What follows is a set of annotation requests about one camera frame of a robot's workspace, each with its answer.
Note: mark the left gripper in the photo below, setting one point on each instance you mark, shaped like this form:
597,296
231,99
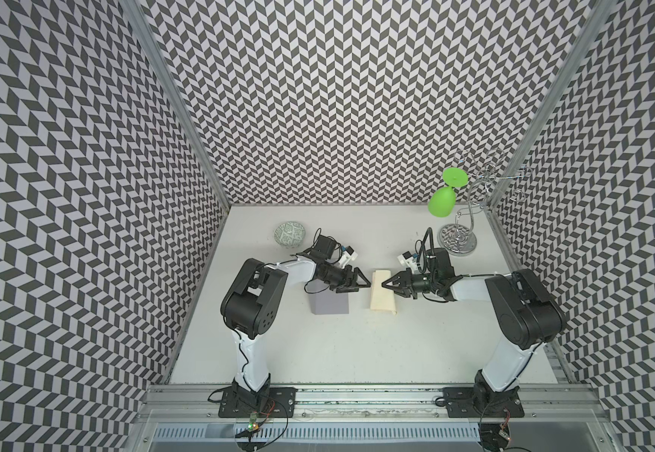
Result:
356,284

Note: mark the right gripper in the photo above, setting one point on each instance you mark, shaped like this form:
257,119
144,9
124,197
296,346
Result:
404,286

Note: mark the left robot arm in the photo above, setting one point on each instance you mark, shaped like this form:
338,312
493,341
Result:
252,302

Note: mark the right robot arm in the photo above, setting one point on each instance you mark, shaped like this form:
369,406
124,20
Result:
527,315

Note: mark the patterned ceramic bowl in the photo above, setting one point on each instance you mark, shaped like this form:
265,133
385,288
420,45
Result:
290,234

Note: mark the green plastic wine glass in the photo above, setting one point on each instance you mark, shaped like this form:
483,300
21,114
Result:
443,201

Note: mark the right circuit board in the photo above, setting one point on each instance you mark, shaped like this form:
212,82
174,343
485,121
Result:
494,437

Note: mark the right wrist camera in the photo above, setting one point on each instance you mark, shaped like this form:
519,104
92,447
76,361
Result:
408,259

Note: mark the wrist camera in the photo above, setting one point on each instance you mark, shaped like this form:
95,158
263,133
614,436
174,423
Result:
347,256
408,259

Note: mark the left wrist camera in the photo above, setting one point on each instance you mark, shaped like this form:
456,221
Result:
347,256

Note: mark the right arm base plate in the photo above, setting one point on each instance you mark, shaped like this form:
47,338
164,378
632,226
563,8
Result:
474,402

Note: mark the metal wire glass rack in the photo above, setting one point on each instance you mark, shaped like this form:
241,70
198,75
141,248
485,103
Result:
458,237

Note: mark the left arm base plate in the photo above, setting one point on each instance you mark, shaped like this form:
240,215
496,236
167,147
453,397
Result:
256,402

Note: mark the aluminium front rail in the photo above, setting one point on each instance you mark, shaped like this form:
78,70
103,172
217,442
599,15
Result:
540,402

